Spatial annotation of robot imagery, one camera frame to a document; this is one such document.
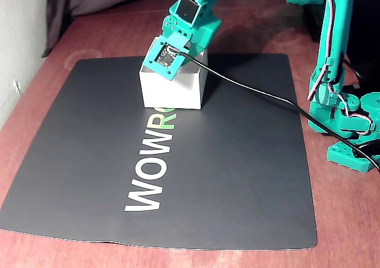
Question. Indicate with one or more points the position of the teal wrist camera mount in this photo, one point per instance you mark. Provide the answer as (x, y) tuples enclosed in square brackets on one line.
[(151, 63)]

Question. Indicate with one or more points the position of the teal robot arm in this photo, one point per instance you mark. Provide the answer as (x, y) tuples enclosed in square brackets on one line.
[(338, 42)]

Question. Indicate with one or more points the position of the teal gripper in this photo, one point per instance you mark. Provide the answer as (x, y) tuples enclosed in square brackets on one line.
[(174, 26)]

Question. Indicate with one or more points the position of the black printed mat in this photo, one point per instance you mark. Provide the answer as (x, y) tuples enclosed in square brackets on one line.
[(89, 161)]

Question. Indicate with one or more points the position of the white open cardboard box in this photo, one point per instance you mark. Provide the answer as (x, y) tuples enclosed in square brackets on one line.
[(166, 95)]

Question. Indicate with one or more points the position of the black box-shaped object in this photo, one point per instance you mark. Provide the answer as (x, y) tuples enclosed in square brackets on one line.
[(311, 24)]

